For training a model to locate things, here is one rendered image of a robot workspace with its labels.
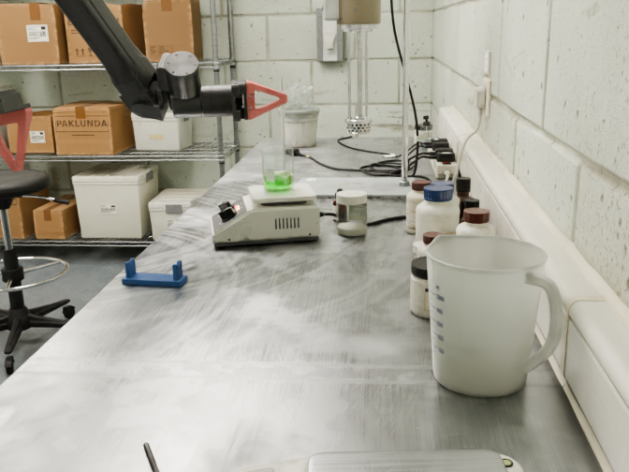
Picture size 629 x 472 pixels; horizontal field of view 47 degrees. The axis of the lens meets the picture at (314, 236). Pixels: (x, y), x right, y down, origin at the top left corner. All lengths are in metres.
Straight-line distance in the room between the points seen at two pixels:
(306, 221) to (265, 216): 0.08
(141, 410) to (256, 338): 0.21
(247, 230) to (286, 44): 2.53
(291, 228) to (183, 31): 2.29
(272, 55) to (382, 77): 0.57
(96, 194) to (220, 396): 2.96
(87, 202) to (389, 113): 1.59
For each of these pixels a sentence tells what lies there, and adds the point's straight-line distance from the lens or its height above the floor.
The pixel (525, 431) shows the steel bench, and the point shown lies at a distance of 0.76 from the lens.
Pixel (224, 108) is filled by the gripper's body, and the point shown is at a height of 1.00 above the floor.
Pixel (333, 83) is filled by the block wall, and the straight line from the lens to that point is 3.78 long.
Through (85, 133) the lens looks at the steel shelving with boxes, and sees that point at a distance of 3.66.
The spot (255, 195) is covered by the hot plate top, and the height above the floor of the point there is 0.84.
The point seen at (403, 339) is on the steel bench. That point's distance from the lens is 0.94.
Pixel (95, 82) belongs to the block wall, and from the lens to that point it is 4.06.
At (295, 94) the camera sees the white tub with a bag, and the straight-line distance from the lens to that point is 2.40.
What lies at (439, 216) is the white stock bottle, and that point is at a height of 0.84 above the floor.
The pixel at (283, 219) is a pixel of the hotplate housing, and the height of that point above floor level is 0.80.
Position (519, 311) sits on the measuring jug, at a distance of 0.77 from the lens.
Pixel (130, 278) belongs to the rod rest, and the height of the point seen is 0.76.
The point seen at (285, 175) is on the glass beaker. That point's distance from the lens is 1.34.
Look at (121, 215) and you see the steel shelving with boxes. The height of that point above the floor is 0.25.
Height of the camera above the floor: 1.14
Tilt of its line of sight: 16 degrees down
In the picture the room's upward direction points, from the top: 1 degrees counter-clockwise
